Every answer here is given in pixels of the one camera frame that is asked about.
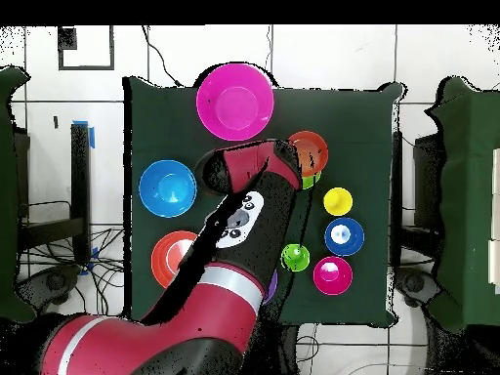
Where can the small green bowl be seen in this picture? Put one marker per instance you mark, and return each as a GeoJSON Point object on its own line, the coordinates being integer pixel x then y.
{"type": "Point", "coordinates": [310, 181]}

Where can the large orange bowl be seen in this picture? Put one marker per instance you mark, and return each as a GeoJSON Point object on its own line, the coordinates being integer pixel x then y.
{"type": "Point", "coordinates": [164, 258]}

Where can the small dark blue bowl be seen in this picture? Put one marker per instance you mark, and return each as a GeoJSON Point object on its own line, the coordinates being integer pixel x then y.
{"type": "Point", "coordinates": [332, 246]}

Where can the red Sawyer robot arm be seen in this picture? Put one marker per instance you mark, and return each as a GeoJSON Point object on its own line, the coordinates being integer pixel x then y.
{"type": "Point", "coordinates": [187, 336]}

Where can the dark green tablecloth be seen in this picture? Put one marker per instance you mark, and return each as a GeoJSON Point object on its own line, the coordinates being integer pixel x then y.
{"type": "Point", "coordinates": [351, 117]}

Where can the green cup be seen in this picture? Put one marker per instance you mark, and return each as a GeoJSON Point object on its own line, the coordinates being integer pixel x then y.
{"type": "Point", "coordinates": [295, 259]}

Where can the yellow cup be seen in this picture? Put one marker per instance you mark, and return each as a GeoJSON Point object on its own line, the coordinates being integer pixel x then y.
{"type": "Point", "coordinates": [338, 201]}

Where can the small orange bowl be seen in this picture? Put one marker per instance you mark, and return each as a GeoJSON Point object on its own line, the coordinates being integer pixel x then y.
{"type": "Point", "coordinates": [318, 150]}

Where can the blue tape strip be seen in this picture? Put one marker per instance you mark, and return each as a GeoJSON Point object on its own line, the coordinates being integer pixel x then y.
{"type": "Point", "coordinates": [92, 138]}

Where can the large pink bowl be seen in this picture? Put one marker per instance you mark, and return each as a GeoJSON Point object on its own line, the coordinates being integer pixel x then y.
{"type": "Point", "coordinates": [234, 101]}

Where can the black caster base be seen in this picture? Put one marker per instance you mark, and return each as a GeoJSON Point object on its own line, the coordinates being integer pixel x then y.
{"type": "Point", "coordinates": [54, 281]}
{"type": "Point", "coordinates": [414, 283]}

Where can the light blue bowl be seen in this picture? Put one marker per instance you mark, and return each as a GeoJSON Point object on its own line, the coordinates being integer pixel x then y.
{"type": "Point", "coordinates": [168, 188]}

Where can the small crimson bowl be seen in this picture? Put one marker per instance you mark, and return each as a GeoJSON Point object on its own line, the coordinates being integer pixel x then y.
{"type": "Point", "coordinates": [333, 275]}

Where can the purple bowl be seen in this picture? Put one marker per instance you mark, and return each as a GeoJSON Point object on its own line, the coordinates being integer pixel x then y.
{"type": "Point", "coordinates": [272, 287]}

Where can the green cloth covered table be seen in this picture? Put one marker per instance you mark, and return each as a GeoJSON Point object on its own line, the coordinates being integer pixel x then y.
{"type": "Point", "coordinates": [468, 195]}
{"type": "Point", "coordinates": [11, 195]}

